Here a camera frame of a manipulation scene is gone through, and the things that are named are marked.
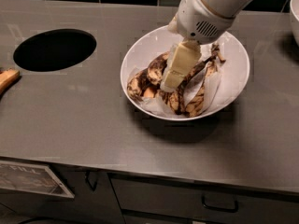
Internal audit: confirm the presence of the grey cabinet drawer front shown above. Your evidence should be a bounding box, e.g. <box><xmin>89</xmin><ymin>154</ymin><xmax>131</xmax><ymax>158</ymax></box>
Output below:
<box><xmin>110</xmin><ymin>175</ymin><xmax>299</xmax><ymax>224</ymax></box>

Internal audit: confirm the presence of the black drawer handle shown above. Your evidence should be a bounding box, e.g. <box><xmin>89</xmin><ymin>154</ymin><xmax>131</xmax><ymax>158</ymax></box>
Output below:
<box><xmin>201</xmin><ymin>195</ymin><xmax>239</xmax><ymax>213</ymax></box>

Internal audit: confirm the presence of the framed fill sign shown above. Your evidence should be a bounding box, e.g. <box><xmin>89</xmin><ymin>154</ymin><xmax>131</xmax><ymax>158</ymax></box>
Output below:
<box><xmin>0</xmin><ymin>161</ymin><xmax>75</xmax><ymax>199</ymax></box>

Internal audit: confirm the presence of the orange fruit in bowl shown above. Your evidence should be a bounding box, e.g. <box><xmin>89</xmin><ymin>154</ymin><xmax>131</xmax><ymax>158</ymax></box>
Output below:
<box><xmin>143</xmin><ymin>87</ymin><xmax>156</xmax><ymax>98</ymax></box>

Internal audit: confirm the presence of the white paper liner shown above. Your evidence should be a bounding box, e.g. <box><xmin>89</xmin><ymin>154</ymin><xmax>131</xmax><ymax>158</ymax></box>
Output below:
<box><xmin>125</xmin><ymin>43</ymin><xmax>226</xmax><ymax>119</ymax></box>

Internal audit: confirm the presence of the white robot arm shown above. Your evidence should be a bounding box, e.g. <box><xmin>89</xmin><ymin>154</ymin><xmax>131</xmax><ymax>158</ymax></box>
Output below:
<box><xmin>167</xmin><ymin>0</ymin><xmax>252</xmax><ymax>45</ymax></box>

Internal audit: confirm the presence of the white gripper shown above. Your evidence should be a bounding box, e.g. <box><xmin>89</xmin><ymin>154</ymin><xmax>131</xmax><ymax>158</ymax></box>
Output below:
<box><xmin>160</xmin><ymin>0</ymin><xmax>234</xmax><ymax>92</ymax></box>

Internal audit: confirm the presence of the wooden object at left edge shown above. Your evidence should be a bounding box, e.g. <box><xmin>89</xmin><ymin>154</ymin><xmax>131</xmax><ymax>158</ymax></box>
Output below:
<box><xmin>0</xmin><ymin>69</ymin><xmax>21</xmax><ymax>94</ymax></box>

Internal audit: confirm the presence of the white round bowl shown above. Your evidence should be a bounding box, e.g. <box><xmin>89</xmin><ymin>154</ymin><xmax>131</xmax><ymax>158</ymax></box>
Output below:
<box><xmin>121</xmin><ymin>26</ymin><xmax>250</xmax><ymax>121</ymax></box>

